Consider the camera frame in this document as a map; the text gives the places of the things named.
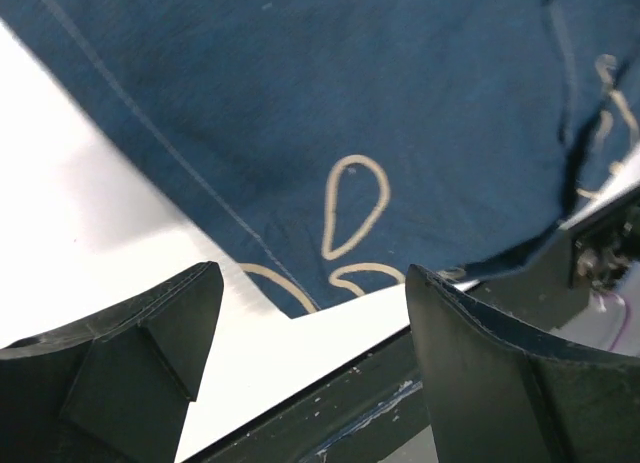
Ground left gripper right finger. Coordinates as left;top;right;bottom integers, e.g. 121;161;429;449
405;265;639;462

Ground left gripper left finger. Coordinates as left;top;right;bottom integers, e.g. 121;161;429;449
1;262;223;462

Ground dark blue embroidered pillowcase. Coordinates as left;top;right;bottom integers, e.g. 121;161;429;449
1;0;639;318

